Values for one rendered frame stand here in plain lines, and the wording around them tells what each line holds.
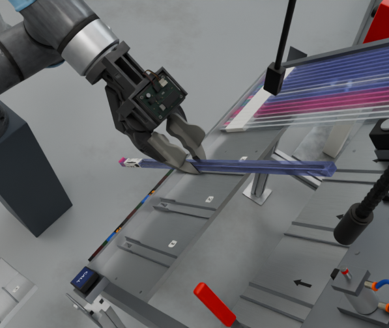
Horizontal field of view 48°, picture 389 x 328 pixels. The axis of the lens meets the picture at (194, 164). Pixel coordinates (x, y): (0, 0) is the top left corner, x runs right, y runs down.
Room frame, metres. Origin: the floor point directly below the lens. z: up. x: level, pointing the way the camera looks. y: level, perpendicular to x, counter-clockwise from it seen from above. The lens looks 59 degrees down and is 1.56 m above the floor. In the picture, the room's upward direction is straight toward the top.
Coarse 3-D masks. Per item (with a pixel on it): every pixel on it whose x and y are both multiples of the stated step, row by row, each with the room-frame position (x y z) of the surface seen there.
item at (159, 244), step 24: (216, 144) 0.54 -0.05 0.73; (240, 144) 0.50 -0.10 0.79; (264, 144) 0.47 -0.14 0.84; (192, 192) 0.40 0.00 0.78; (216, 192) 0.38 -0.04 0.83; (168, 216) 0.35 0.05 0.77; (192, 216) 0.33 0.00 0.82; (216, 216) 0.32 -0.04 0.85; (144, 240) 0.30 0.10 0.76; (168, 240) 0.29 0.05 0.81; (192, 240) 0.27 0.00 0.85; (120, 264) 0.26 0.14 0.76; (144, 264) 0.24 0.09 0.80; (168, 264) 0.23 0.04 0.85; (144, 288) 0.19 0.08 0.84
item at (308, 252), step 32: (352, 160) 0.34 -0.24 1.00; (384, 160) 0.32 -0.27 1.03; (320, 192) 0.29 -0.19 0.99; (352, 192) 0.28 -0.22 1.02; (320, 224) 0.23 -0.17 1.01; (288, 256) 0.19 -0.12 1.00; (320, 256) 0.18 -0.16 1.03; (256, 288) 0.15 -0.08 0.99; (288, 288) 0.14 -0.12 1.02; (320, 288) 0.14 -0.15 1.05; (256, 320) 0.11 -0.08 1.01; (288, 320) 0.10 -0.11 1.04
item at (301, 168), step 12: (156, 168) 0.38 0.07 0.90; (168, 168) 0.37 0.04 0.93; (204, 168) 0.32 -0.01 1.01; (216, 168) 0.31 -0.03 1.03; (228, 168) 0.30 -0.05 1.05; (240, 168) 0.29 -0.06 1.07; (252, 168) 0.28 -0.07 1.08; (264, 168) 0.27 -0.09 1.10; (276, 168) 0.26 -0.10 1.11; (288, 168) 0.25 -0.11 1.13; (300, 168) 0.25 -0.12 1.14; (312, 168) 0.24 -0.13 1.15; (324, 168) 0.23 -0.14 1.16; (336, 168) 0.24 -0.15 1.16
